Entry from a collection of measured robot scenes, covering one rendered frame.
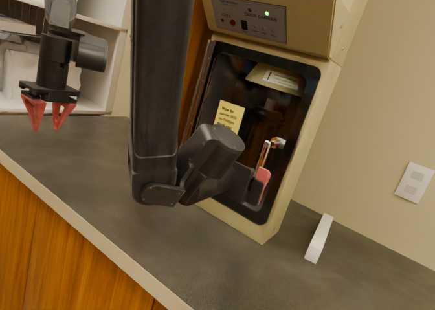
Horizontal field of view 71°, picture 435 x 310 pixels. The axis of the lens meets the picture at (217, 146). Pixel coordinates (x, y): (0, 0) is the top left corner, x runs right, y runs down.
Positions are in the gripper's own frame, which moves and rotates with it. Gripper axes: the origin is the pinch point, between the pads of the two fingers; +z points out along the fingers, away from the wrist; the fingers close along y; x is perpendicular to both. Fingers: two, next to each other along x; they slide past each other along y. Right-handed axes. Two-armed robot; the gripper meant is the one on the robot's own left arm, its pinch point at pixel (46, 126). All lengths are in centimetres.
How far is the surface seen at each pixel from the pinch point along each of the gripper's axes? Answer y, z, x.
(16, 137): 10.4, 15.9, 33.4
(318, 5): 22, -38, -43
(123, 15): 72, -31, 70
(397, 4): 76, -54, -48
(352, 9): 34, -41, -46
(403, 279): 55, 17, -78
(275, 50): 33, -29, -33
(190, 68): 33.6, -19.6, -9.0
